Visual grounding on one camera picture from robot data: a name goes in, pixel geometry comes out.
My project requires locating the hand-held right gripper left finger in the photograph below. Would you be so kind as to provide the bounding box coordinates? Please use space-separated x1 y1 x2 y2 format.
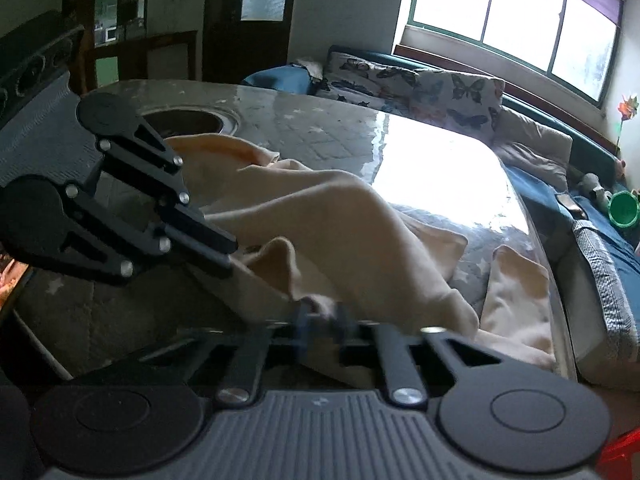
67 302 318 407

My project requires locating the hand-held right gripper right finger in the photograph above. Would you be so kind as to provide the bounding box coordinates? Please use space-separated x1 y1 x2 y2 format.
331 304 517 407

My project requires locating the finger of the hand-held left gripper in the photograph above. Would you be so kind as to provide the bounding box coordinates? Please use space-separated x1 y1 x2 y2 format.
96 116 239 256
59 182 235 283

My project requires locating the cream sweatshirt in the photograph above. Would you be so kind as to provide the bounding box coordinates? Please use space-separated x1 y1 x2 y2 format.
160 132 558 371

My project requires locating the round black induction cooktop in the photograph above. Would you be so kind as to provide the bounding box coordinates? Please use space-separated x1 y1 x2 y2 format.
142 107 238 136

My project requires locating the dark wood cabinet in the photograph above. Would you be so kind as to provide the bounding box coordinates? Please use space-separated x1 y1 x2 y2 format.
62 0 200 96

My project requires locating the blue quilted armrest cover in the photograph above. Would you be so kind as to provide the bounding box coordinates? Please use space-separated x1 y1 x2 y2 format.
242 65 318 96

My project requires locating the dark wood door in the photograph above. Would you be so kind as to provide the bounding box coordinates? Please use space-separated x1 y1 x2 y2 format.
202 0 301 83

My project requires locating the beige towel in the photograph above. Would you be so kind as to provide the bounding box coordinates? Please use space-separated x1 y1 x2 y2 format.
295 57 326 81

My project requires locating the butterfly print pillow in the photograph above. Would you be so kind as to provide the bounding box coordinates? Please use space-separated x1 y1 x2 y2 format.
320 50 418 116
410 70 506 133

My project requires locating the beige pillow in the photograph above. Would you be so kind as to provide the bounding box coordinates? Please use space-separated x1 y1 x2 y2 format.
492 107 573 191

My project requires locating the grey quilted cushion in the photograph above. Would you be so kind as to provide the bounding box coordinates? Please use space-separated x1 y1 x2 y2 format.
572 220 640 386

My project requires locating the grey white plush toy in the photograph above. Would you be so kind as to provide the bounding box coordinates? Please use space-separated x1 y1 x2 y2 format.
577 172 613 201

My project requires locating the blue sofa sheet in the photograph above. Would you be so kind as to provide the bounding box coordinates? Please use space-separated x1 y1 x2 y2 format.
500 162 640 311

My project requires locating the green plastic bucket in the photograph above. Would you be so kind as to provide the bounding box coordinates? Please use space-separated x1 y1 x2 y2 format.
607 191 640 233

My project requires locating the red plastic stool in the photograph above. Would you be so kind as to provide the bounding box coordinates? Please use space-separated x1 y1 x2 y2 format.
595 432 640 480

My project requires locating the green framed window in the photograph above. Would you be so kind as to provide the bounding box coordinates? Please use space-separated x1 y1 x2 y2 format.
405 0 626 108

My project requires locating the colourful pinwheel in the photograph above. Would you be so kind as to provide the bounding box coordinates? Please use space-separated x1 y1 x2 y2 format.
607 92 640 156

